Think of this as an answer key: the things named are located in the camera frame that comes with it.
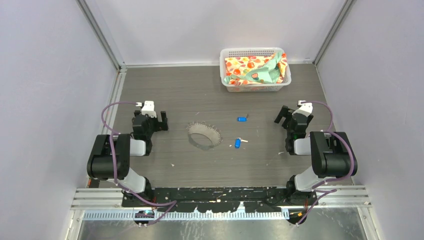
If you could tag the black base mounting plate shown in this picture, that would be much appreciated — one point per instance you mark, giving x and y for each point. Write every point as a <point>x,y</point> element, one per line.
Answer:
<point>265,199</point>

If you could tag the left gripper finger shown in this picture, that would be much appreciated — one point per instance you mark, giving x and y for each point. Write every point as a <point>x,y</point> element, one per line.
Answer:
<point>137,113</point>
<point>163,125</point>

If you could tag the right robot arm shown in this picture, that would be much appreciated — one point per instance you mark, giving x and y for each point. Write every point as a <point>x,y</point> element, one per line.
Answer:
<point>332,158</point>

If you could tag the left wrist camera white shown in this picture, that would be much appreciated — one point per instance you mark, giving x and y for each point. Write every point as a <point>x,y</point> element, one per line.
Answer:
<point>147,108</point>

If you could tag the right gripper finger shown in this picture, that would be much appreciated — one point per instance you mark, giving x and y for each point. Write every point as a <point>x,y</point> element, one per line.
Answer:
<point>283,113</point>
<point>307,120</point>

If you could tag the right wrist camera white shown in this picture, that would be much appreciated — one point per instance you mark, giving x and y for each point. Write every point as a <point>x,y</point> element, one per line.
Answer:
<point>305,108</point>

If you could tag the aluminium frame rail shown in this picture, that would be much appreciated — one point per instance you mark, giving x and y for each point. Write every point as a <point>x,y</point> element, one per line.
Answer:
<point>114,204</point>

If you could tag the blue key tag far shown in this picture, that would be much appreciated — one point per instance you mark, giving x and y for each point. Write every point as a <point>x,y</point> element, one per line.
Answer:
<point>242,118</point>

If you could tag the floral patterned cloth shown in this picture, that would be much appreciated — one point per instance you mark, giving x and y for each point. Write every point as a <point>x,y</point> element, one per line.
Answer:
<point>250,70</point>

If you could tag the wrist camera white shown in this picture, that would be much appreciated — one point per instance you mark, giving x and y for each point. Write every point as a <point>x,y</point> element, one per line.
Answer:
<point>147,108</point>
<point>305,108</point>

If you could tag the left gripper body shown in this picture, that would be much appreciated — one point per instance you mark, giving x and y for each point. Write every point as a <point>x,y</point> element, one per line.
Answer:
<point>153,125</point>

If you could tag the large metal keyring disc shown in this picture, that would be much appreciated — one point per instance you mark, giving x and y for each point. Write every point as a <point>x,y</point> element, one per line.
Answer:
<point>206,130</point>

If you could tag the white plastic basket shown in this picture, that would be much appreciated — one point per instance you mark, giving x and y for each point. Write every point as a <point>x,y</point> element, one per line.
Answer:
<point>252,51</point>

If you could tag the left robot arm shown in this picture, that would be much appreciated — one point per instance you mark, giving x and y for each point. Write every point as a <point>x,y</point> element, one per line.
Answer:
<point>110,157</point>

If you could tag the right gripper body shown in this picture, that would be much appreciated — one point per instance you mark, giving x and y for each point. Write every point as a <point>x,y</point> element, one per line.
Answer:
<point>286,124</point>

